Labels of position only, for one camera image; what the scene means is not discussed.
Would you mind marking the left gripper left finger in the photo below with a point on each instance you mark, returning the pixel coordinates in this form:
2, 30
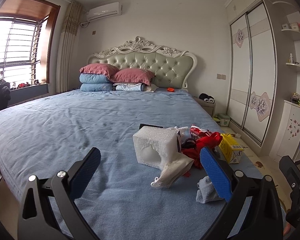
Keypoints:
36, 217

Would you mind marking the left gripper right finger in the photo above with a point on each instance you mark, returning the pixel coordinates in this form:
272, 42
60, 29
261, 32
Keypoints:
252, 209

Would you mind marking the yellow carton box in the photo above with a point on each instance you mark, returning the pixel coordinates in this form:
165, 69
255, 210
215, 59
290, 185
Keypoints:
231, 149

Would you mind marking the red cloth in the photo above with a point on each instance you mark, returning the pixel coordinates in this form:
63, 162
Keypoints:
192, 147

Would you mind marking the white foam block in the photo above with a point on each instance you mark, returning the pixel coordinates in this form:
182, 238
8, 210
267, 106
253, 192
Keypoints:
156, 147

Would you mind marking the red snack wrapper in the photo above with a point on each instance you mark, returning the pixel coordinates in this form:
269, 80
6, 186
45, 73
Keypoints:
197, 132

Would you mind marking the white corner cabinet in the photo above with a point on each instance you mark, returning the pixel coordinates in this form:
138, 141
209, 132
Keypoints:
287, 139

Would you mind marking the clutter on cabinet top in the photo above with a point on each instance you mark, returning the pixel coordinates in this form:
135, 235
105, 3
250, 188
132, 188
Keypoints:
295, 98

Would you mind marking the light blue sock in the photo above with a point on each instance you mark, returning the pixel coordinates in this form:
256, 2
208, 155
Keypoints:
206, 191

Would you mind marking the green white storage box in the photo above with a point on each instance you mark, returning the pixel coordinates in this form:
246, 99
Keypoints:
224, 119

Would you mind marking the lower corner shelf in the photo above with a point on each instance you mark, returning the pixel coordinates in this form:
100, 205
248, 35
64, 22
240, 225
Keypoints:
293, 66

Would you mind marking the beige cloth pouch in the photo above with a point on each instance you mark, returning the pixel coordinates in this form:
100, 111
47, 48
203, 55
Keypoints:
172, 170

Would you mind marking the sliding door wardrobe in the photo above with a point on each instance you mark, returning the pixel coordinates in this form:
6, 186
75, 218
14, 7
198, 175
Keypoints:
253, 69

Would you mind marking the grey nightstand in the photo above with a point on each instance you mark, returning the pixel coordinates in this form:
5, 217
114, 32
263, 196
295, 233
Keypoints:
207, 106

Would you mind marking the black white clothes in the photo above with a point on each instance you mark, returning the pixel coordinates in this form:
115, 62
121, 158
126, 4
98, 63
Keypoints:
206, 98

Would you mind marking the black flat object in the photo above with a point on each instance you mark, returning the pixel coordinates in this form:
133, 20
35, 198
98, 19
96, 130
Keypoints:
149, 127

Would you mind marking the small orange object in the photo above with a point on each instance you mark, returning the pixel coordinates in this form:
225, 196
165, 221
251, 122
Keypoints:
170, 89

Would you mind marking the tufted green headboard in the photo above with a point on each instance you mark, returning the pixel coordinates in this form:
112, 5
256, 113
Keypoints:
170, 66

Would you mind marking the folded striped blanket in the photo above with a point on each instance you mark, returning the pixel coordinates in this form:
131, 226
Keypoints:
135, 87

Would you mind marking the left pink pillow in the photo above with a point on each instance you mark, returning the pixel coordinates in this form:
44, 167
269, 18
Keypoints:
105, 69

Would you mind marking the pink pillow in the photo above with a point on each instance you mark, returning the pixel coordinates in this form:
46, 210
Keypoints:
133, 75
105, 69

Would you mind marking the right pink pillow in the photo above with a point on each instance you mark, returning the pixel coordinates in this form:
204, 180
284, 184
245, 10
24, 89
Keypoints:
133, 75

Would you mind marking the window with metal bars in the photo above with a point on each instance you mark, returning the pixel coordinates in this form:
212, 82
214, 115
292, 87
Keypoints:
26, 36

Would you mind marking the beige curtain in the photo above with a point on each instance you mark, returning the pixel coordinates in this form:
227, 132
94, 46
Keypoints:
66, 45

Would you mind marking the white air conditioner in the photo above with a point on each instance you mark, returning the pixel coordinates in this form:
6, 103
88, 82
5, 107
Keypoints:
108, 10

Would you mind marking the wall switch plate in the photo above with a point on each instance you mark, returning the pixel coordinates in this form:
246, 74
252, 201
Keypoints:
221, 76

